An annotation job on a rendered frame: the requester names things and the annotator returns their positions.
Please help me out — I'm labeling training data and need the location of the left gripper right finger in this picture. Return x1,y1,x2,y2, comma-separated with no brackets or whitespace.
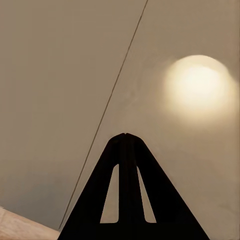
125,133,210,240

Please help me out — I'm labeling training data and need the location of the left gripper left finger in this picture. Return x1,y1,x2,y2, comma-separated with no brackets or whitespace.
58,133,133,240

